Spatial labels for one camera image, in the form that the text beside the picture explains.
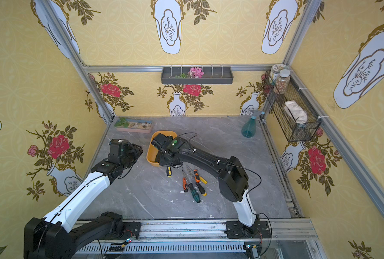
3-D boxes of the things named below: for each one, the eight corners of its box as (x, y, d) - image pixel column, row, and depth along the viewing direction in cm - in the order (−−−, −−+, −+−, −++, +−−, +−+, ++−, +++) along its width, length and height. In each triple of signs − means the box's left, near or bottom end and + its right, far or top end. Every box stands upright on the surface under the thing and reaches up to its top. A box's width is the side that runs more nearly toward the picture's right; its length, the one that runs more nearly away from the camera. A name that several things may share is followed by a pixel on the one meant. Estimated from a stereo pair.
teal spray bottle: (239, 133, 114) (245, 116, 101) (244, 129, 116) (250, 112, 104) (250, 140, 110) (257, 123, 97) (254, 135, 113) (262, 118, 100)
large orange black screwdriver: (200, 198, 85) (201, 196, 83) (191, 172, 94) (191, 170, 92) (207, 195, 86) (207, 194, 84) (196, 170, 95) (196, 168, 93)
